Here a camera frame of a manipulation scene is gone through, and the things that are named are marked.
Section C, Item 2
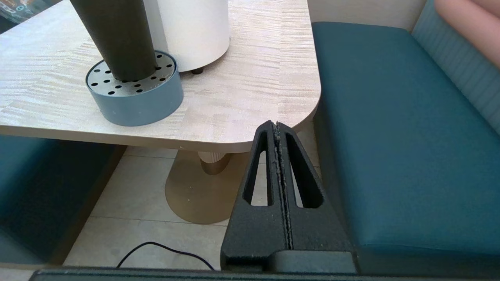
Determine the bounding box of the large clear water dispenser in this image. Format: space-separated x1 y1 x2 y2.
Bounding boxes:
143 0 230 75

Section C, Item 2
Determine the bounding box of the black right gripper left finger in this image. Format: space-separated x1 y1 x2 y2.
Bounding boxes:
221 120 292 270

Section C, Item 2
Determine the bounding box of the large blue perforated drip tray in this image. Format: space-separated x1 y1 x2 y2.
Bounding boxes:
85 50 184 127

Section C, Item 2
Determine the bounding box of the teal bench with snack bag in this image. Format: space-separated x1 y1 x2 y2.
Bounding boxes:
0 16 127 266

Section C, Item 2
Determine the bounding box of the black floor cable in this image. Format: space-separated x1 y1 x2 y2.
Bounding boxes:
116 242 215 270

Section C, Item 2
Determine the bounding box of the teal empty bench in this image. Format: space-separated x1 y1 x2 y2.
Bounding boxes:
312 0 500 278

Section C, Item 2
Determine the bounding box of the clear snack bag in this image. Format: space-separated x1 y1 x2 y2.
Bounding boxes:
0 0 51 23

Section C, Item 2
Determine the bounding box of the short pink bolster cushion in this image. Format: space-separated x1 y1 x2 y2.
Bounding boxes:
434 0 500 69

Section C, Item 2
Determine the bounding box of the round table pedestal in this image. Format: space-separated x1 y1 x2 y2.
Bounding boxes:
165 150 258 225

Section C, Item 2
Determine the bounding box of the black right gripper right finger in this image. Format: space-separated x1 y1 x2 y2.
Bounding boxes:
277 122 354 252

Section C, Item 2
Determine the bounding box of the black plastic cup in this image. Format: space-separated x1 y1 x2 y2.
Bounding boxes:
70 0 157 82

